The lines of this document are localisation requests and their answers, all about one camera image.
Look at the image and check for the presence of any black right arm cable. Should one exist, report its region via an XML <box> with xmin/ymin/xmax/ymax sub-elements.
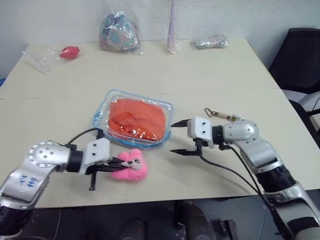
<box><xmin>198</xmin><ymin>144</ymin><xmax>296</xmax><ymax>240</ymax></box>

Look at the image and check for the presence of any black office chair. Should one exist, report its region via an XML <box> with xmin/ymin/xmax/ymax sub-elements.
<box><xmin>268</xmin><ymin>26</ymin><xmax>320</xmax><ymax>151</ymax></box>

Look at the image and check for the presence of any pink stick in clear wrapper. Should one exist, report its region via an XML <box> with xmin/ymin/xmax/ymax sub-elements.
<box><xmin>163</xmin><ymin>0</ymin><xmax>187</xmax><ymax>56</ymax></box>

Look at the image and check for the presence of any brass clasp keychain strap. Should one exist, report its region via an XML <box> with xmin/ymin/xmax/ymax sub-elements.
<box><xmin>204</xmin><ymin>107</ymin><xmax>241</xmax><ymax>123</ymax></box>

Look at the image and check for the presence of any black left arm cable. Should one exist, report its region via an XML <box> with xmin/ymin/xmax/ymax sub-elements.
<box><xmin>66</xmin><ymin>127</ymin><xmax>106</xmax><ymax>151</ymax></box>

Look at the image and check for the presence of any clear plastic bag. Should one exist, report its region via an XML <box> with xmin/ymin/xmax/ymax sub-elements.
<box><xmin>21</xmin><ymin>42</ymin><xmax>85</xmax><ymax>76</ymax></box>

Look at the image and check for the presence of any clear blue-trimmed plastic pouch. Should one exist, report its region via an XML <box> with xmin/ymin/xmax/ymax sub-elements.
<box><xmin>89</xmin><ymin>88</ymin><xmax>175</xmax><ymax>150</ymax></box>

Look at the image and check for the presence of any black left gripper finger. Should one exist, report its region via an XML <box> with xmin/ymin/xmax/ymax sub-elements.
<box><xmin>109</xmin><ymin>157</ymin><xmax>131</xmax><ymax>167</ymax></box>
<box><xmin>99</xmin><ymin>164</ymin><xmax>129</xmax><ymax>174</ymax></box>

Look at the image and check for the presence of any bag of colourful cards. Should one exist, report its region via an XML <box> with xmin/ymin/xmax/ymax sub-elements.
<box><xmin>96</xmin><ymin>4</ymin><xmax>145</xmax><ymax>56</ymax></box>

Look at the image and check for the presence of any small wrapped patterned packet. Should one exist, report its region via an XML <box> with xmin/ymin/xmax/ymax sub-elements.
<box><xmin>191</xmin><ymin>34</ymin><xmax>230</xmax><ymax>50</ymax></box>

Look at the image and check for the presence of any orange cloth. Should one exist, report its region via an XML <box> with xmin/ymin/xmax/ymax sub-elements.
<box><xmin>107</xmin><ymin>97</ymin><xmax>167</xmax><ymax>143</ymax></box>

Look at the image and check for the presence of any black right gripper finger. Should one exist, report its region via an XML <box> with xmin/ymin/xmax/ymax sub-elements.
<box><xmin>171</xmin><ymin>119</ymin><xmax>192</xmax><ymax>129</ymax></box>
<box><xmin>169</xmin><ymin>148</ymin><xmax>198</xmax><ymax>157</ymax></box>

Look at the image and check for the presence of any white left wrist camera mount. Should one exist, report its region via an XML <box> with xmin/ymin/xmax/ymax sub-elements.
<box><xmin>80</xmin><ymin>138</ymin><xmax>113</xmax><ymax>176</ymax></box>

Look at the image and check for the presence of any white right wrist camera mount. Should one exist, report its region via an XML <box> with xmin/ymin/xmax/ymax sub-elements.
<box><xmin>187</xmin><ymin>116</ymin><xmax>215</xmax><ymax>150</ymax></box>

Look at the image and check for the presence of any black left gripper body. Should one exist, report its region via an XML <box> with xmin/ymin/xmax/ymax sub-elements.
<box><xmin>84</xmin><ymin>159</ymin><xmax>120</xmax><ymax>192</ymax></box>

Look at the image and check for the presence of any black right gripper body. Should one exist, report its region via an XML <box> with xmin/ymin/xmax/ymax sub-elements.
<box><xmin>191</xmin><ymin>137</ymin><xmax>211</xmax><ymax>158</ymax></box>

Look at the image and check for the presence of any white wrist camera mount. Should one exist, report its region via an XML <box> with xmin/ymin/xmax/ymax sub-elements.
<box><xmin>187</xmin><ymin>116</ymin><xmax>215</xmax><ymax>150</ymax></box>
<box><xmin>80</xmin><ymin>138</ymin><xmax>113</xmax><ymax>176</ymax></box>

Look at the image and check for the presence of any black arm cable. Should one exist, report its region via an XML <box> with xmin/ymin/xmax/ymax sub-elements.
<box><xmin>66</xmin><ymin>127</ymin><xmax>106</xmax><ymax>151</ymax></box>
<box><xmin>198</xmin><ymin>144</ymin><xmax>296</xmax><ymax>240</ymax></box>

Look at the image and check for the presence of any pink plush toy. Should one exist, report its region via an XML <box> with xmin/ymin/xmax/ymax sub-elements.
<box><xmin>109</xmin><ymin>148</ymin><xmax>149</xmax><ymax>182</ymax></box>

